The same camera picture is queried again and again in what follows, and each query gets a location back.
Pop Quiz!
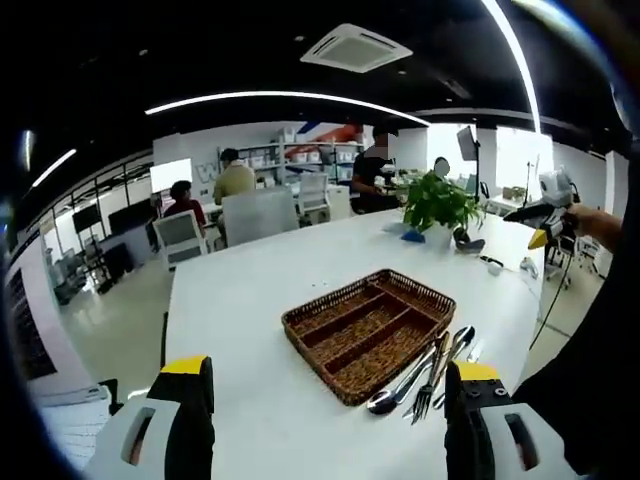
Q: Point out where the studio light panel on stand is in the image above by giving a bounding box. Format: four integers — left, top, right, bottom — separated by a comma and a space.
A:
456, 124, 485, 201

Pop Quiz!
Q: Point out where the white drawer cabinet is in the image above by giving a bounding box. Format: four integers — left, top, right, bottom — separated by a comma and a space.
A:
327, 184, 354, 221

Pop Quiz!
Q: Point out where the wide black monitor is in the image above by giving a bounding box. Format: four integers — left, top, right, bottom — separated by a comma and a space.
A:
108, 198, 154, 234

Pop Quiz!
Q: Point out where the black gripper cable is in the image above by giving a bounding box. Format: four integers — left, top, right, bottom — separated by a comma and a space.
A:
528, 234, 576, 351

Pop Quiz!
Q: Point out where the green potted plant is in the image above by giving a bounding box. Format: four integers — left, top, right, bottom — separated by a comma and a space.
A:
402, 169, 487, 251

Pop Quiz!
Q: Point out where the white mesh office chair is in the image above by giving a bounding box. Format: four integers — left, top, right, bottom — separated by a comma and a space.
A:
298, 173, 331, 224
152, 209, 210, 271

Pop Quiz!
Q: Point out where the black monitor on stand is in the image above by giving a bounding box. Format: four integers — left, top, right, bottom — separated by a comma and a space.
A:
72, 207, 99, 251

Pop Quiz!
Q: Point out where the person's black clothing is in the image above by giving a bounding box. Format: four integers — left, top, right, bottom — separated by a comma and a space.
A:
513, 219, 640, 479

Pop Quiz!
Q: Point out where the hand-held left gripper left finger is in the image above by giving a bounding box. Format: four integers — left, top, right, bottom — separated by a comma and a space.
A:
82, 354, 217, 480

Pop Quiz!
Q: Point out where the bright white screen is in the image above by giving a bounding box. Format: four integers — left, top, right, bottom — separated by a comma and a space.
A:
149, 158, 194, 194

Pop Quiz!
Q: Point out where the steel fork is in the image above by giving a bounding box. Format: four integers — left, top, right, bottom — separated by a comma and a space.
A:
410, 332, 451, 426

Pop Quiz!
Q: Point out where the long curved ceiling light strip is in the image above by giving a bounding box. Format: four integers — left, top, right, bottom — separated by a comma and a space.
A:
144, 91, 432, 127

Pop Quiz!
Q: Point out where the brown wicker utensil storage tray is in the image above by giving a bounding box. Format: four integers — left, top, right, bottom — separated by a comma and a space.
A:
280, 268, 458, 409

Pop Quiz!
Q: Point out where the grey translucent chair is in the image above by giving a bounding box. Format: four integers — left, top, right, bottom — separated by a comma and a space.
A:
222, 187, 300, 247

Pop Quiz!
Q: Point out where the black grey curved device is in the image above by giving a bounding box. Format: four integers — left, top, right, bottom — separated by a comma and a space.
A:
452, 227, 487, 254

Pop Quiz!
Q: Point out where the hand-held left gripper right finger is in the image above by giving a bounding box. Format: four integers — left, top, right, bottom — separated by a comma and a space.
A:
443, 359, 580, 480

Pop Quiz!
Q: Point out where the ceiling air conditioner vent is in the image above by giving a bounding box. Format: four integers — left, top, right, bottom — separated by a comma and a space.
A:
299, 22, 414, 75

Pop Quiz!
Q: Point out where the white shelf rack with boxes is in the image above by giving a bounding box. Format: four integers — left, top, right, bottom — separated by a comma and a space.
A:
234, 139, 366, 186

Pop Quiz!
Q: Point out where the steel spoon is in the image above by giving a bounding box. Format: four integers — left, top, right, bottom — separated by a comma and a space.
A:
366, 344, 439, 416
434, 324, 476, 409

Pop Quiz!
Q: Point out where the person's right hand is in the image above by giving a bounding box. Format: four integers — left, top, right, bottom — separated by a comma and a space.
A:
566, 203, 596, 237

